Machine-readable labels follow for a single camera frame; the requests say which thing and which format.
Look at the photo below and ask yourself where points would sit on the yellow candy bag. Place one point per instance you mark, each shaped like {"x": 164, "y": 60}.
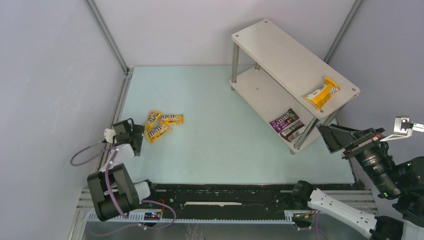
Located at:
{"x": 152, "y": 119}
{"x": 172, "y": 119}
{"x": 156, "y": 133}

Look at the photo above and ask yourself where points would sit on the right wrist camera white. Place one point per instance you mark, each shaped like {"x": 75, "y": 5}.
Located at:
{"x": 403, "y": 128}

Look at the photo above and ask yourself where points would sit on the white two-tier shelf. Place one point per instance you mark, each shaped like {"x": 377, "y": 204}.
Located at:
{"x": 274, "y": 73}

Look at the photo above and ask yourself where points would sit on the right corner aluminium profile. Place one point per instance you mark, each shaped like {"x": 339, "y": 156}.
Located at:
{"x": 349, "y": 19}

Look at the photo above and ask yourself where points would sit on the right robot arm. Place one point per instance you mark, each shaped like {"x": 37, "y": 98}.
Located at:
{"x": 403, "y": 183}

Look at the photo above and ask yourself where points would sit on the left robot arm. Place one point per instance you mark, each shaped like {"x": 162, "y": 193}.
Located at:
{"x": 113, "y": 192}

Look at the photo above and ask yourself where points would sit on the corner aluminium profile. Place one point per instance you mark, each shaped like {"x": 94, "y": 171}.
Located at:
{"x": 349, "y": 19}
{"x": 107, "y": 35}

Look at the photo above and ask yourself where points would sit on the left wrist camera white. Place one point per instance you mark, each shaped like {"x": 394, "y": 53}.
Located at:
{"x": 109, "y": 135}

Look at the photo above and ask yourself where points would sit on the small circuit board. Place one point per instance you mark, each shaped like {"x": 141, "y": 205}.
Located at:
{"x": 152, "y": 216}

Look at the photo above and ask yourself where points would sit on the brown candy bag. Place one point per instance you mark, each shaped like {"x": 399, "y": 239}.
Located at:
{"x": 293, "y": 131}

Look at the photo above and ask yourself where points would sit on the purple candy bag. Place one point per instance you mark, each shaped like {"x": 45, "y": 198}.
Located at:
{"x": 283, "y": 121}

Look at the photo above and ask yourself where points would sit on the left corner aluminium profile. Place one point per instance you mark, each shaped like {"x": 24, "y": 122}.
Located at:
{"x": 107, "y": 35}

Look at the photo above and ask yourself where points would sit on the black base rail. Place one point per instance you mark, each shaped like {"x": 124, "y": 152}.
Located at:
{"x": 231, "y": 202}

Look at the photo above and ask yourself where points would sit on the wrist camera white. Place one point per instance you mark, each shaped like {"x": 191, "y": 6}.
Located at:
{"x": 403, "y": 128}
{"x": 109, "y": 135}

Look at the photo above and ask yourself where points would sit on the yellow candy bar wrapper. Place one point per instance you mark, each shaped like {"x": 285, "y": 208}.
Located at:
{"x": 323, "y": 94}

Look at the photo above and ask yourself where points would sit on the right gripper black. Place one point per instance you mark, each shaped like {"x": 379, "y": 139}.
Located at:
{"x": 359, "y": 143}

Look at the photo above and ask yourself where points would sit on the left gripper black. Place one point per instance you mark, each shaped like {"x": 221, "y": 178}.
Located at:
{"x": 137, "y": 139}

